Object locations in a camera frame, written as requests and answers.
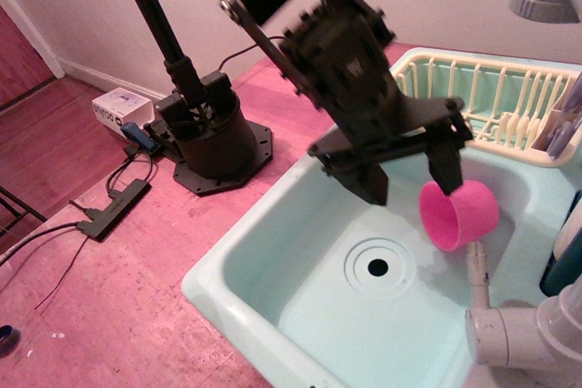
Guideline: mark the turquoise toy sink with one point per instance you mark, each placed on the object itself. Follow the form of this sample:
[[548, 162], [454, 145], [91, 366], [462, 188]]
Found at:
[[317, 288]]

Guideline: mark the black usb hub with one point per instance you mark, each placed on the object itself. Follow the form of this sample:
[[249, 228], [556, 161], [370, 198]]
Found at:
[[102, 222]]

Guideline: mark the pink plastic cup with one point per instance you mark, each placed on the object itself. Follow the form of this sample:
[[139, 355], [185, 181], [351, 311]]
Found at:
[[455, 220]]

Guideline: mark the black metal chair leg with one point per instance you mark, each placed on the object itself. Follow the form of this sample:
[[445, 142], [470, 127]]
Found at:
[[18, 210]]

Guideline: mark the cream dish drying rack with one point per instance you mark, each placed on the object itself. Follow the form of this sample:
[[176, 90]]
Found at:
[[512, 104]]

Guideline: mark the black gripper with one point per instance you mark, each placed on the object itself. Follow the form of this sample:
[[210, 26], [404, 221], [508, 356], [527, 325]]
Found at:
[[335, 55]]

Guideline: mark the black tape roll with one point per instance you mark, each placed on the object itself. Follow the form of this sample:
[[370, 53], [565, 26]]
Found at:
[[10, 338]]

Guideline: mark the white toy faucet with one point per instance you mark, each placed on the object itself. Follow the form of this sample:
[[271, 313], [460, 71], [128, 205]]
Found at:
[[546, 338]]

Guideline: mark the blue clamp handle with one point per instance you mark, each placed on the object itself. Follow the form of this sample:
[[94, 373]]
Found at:
[[133, 133]]

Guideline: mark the purple cutlery in rack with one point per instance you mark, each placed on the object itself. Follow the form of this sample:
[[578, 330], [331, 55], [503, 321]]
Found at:
[[567, 123]]

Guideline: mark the dark teal bottle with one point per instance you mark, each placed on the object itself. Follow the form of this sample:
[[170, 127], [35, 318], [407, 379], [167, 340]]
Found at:
[[565, 265]]

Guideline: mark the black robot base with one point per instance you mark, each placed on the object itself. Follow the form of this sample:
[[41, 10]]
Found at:
[[216, 151]]

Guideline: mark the white cardboard box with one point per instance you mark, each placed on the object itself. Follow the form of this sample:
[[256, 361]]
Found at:
[[120, 106]]

